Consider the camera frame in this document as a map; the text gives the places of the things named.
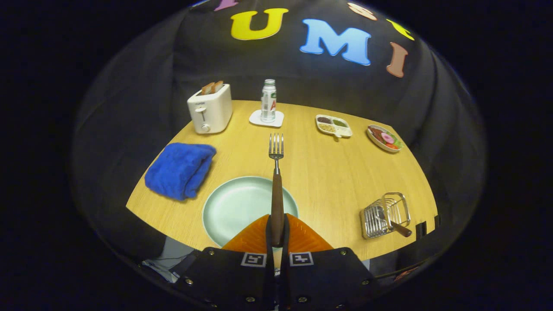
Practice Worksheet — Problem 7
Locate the white toaster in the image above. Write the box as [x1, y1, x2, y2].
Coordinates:
[187, 83, 233, 134]

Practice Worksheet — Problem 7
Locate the pale green plate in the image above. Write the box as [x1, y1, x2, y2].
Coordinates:
[202, 176, 299, 248]

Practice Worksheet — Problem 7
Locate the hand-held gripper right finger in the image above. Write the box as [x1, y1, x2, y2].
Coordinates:
[281, 213, 377, 311]

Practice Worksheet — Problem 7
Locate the small plastic drink bottle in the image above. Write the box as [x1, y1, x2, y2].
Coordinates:
[261, 79, 277, 124]

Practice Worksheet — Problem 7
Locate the white plate of food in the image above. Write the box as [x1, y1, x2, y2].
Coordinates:
[366, 124, 404, 153]

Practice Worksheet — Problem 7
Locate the blue folded towel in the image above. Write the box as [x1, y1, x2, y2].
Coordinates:
[144, 143, 217, 201]

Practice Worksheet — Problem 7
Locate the wooden-handled metal spoon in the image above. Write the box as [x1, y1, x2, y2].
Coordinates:
[377, 207, 413, 238]

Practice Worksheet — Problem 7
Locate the metal wire basket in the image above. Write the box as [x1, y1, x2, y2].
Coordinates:
[360, 192, 411, 239]

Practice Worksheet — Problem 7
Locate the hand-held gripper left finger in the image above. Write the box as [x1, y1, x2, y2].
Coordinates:
[172, 213, 276, 311]

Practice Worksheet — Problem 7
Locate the white square coaster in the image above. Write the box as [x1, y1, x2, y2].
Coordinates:
[249, 109, 285, 128]

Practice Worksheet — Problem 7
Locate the wooden-handled metal fork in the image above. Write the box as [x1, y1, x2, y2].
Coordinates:
[268, 133, 285, 248]

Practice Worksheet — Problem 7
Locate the white divided snack tray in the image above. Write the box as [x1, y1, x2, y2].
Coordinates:
[315, 114, 353, 139]

